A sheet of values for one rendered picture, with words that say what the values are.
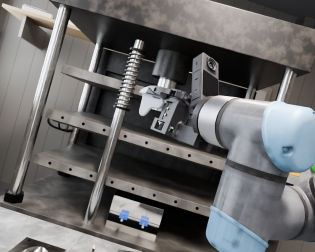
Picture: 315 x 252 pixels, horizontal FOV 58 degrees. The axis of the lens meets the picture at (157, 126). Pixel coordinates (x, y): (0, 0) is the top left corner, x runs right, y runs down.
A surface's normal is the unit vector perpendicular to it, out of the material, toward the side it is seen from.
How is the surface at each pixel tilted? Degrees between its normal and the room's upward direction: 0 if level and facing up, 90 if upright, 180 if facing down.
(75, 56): 90
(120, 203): 90
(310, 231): 107
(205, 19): 90
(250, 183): 90
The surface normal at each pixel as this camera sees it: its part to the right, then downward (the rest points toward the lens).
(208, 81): 0.64, -0.31
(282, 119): -0.60, -0.61
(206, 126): -0.87, 0.14
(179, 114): 0.49, 0.17
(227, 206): -0.68, -0.18
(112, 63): -0.06, 0.02
